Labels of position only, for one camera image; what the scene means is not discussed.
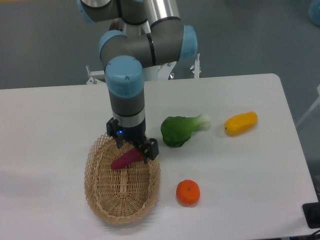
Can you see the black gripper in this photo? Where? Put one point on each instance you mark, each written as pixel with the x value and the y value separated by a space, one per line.
pixel 134 135

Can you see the purple sweet potato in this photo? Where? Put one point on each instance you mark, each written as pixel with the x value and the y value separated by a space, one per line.
pixel 129 157

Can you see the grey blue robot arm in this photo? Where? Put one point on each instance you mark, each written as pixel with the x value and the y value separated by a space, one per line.
pixel 150 34

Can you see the woven wicker basket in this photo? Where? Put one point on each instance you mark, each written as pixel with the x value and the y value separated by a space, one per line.
pixel 119 196

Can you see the green bok choy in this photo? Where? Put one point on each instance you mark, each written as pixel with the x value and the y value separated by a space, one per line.
pixel 176 130

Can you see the orange tangerine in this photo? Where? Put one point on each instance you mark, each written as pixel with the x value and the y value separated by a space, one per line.
pixel 188 192

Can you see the yellow mango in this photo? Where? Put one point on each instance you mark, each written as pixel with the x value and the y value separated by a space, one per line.
pixel 240 123

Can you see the black device at table edge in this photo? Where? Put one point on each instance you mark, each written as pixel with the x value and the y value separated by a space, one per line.
pixel 312 214

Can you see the light blue object top right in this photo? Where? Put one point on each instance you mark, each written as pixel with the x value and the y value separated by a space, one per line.
pixel 314 12

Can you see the white frame at right edge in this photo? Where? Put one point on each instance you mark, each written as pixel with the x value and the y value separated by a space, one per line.
pixel 315 103

